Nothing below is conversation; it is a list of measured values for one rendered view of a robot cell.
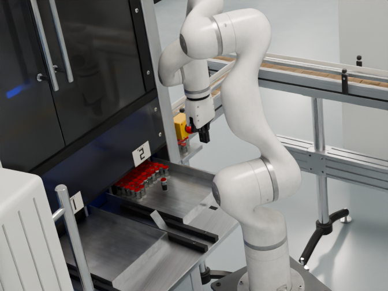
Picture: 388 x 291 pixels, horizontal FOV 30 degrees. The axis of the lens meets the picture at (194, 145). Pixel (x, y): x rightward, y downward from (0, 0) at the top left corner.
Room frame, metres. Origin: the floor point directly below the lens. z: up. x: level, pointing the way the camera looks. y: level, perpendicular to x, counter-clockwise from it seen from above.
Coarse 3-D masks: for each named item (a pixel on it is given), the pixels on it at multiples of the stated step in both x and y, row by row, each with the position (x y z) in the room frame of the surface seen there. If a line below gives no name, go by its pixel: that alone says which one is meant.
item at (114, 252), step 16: (96, 208) 2.03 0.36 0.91; (80, 224) 2.00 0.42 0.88; (96, 224) 1.99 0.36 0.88; (112, 224) 1.98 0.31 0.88; (128, 224) 1.94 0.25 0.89; (64, 240) 1.93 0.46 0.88; (96, 240) 1.90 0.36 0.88; (112, 240) 1.89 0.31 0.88; (128, 240) 1.87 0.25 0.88; (144, 240) 1.86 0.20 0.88; (160, 240) 1.81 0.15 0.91; (64, 256) 1.84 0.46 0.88; (96, 256) 1.82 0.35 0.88; (112, 256) 1.80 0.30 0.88; (128, 256) 1.79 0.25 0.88; (144, 256) 1.75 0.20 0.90; (96, 272) 1.74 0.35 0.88; (112, 272) 1.73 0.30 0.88; (128, 272) 1.69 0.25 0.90
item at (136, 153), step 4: (144, 144) 2.18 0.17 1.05; (148, 144) 2.20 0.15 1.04; (140, 148) 2.17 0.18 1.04; (144, 148) 2.18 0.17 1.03; (148, 148) 2.20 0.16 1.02; (132, 152) 2.14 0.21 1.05; (136, 152) 2.15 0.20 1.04; (140, 152) 2.16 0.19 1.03; (144, 152) 2.18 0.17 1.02; (148, 152) 2.19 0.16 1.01; (136, 156) 2.15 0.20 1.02; (148, 156) 2.19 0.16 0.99; (136, 160) 2.14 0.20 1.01; (140, 160) 2.16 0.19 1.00; (144, 160) 2.17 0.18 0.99; (136, 164) 2.14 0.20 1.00
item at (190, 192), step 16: (160, 160) 2.29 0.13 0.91; (176, 176) 2.21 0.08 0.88; (192, 176) 2.19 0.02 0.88; (208, 176) 2.15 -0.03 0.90; (160, 192) 2.12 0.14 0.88; (176, 192) 2.11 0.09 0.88; (192, 192) 2.09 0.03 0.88; (208, 192) 2.07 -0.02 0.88; (144, 208) 2.01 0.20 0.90; (160, 208) 2.02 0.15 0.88; (176, 208) 2.01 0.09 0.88; (192, 208) 1.94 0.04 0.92
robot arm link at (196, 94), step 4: (208, 88) 2.04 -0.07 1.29; (184, 92) 2.06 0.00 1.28; (188, 92) 2.04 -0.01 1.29; (192, 92) 2.03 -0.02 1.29; (196, 92) 2.02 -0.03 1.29; (200, 92) 2.02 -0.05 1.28; (204, 92) 2.03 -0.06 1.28; (208, 92) 2.04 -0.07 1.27; (188, 96) 2.04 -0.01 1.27; (192, 96) 2.03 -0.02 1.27; (196, 96) 2.02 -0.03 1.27; (200, 96) 2.02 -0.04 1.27
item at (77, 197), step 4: (72, 196) 1.92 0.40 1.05; (76, 196) 1.93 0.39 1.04; (80, 196) 1.94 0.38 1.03; (72, 200) 1.91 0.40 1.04; (76, 200) 1.93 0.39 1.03; (80, 200) 1.94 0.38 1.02; (72, 204) 1.91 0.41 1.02; (76, 204) 1.92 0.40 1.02; (80, 204) 1.93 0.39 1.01; (80, 208) 1.93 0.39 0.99
